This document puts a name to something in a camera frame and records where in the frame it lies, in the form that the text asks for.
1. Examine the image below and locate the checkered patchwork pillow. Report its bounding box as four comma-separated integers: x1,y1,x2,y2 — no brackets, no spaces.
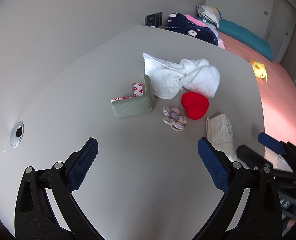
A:
196,5,222,29

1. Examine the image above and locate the teal long pillow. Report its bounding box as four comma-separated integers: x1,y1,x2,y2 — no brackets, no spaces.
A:
196,17,274,62

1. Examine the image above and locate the navy cartoon fleece blanket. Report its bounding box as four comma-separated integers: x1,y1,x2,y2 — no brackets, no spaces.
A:
165,12,219,46

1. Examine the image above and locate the yellow duck plush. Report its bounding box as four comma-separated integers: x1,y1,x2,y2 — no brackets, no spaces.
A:
249,60,268,82

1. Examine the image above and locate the silver desk cable grommet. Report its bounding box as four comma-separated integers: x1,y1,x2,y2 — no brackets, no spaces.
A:
10,121,25,148

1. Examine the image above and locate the red heart plush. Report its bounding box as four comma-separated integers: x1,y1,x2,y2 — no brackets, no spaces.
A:
181,92,209,120

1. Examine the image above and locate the black wall switch panel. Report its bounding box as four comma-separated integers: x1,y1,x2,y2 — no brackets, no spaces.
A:
145,12,163,28

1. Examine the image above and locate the white door with handle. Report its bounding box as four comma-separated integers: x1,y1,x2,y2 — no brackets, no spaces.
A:
264,0,296,63

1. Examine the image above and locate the white quilted towel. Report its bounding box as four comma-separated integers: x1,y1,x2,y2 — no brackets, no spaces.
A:
143,53,221,100

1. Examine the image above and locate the lined paper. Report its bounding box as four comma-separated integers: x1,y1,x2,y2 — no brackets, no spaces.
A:
206,114,237,162

